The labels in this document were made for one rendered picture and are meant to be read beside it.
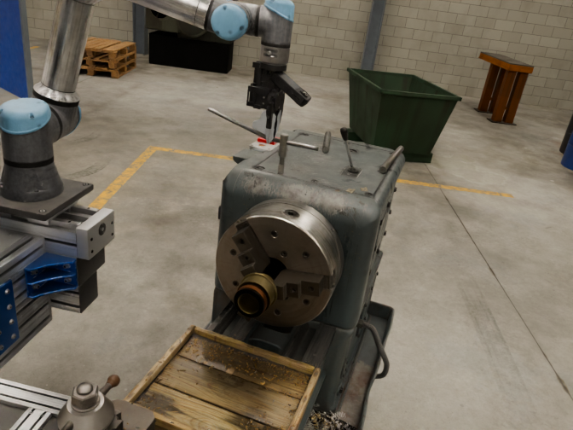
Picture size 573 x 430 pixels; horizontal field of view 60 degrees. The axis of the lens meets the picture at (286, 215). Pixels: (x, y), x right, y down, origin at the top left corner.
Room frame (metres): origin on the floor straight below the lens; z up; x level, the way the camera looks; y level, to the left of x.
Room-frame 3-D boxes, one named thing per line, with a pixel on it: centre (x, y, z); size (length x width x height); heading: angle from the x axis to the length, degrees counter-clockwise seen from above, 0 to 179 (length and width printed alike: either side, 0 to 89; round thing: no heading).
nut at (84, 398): (0.52, 0.26, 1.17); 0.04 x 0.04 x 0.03
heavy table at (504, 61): (9.41, -3.52, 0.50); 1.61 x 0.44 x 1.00; 0
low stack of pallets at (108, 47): (8.55, 3.48, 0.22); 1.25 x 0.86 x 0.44; 3
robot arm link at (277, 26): (1.32, 0.09, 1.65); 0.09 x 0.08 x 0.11; 91
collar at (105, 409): (0.52, 0.26, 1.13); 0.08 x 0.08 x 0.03
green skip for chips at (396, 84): (6.05, -1.12, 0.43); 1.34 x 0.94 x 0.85; 12
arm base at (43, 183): (1.17, 0.68, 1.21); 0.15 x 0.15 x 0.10
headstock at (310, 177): (1.49, -0.09, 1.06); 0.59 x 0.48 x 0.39; 164
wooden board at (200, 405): (0.84, 0.08, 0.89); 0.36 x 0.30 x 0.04; 74
